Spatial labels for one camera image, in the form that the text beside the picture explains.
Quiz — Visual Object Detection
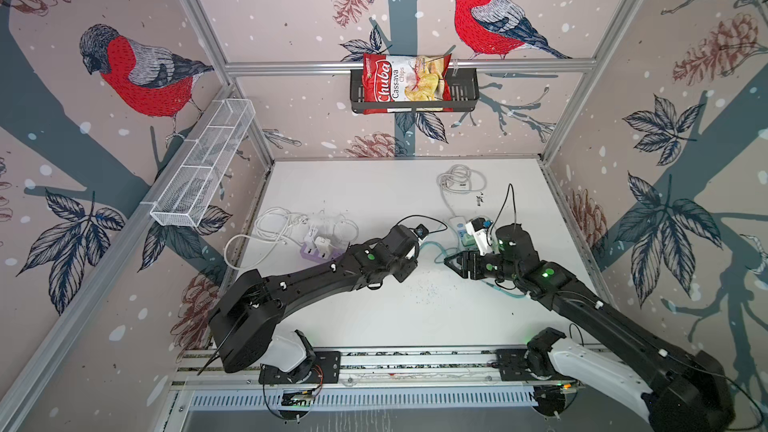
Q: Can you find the green teal cable tangle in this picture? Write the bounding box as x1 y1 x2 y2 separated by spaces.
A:
418 239 523 301

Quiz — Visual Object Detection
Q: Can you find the purple power strip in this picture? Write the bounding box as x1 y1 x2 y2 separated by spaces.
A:
299 243 345 263

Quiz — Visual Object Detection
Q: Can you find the white power strip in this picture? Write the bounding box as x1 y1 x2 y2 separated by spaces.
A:
448 216 469 248

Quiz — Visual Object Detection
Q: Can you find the white charger plug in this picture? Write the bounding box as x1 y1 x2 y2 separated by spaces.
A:
314 236 333 257

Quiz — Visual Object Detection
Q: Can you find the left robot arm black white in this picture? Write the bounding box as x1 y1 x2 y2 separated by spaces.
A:
208 224 429 373

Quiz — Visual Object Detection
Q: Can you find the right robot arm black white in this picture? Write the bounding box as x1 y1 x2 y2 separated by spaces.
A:
444 224 735 431

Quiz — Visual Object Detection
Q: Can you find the red cassava chips bag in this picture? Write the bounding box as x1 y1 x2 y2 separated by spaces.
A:
362 54 452 114

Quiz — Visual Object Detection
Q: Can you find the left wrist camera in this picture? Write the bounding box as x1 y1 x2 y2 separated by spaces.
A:
412 224 430 240

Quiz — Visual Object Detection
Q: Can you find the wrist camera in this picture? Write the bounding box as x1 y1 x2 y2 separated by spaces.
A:
412 224 430 240
465 217 493 256

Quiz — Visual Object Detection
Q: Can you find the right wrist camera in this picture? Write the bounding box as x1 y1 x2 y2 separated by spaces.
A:
465 217 493 256

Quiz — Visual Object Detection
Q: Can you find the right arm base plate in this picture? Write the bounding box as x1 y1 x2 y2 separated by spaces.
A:
489 348 575 383

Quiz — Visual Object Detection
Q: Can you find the purple strip white cable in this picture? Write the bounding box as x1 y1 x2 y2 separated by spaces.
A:
223 206 361 271

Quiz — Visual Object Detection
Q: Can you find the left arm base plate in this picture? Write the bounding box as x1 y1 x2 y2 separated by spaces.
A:
258 351 341 385

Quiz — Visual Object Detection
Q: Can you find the black wall basket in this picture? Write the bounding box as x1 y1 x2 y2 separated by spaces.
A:
350 69 479 114

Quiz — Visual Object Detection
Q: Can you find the white wire mesh shelf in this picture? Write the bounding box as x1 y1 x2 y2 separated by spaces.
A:
150 98 255 228

